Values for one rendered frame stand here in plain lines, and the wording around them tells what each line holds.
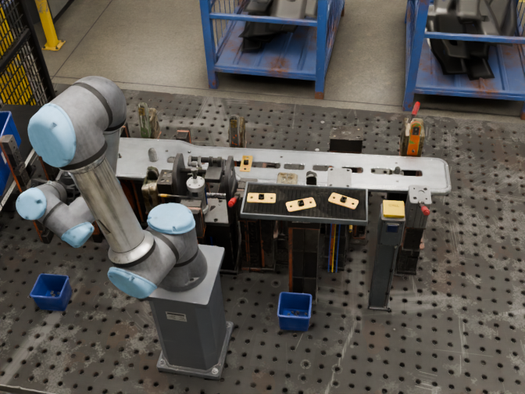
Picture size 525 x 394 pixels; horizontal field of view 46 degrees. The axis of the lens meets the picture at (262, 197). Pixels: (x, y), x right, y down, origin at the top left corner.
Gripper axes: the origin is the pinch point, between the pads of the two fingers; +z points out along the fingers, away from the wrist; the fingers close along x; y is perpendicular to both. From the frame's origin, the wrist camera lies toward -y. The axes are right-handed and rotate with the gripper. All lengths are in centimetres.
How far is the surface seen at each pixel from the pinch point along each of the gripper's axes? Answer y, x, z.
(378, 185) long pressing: 93, -2, 32
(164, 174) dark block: 23.4, 1.1, 14.1
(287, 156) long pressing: 61, 5, 42
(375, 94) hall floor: 104, 21, 250
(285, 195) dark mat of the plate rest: 64, -1, 3
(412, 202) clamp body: 103, -4, 18
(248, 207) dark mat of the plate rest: 53, -4, -2
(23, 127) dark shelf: -40, 11, 45
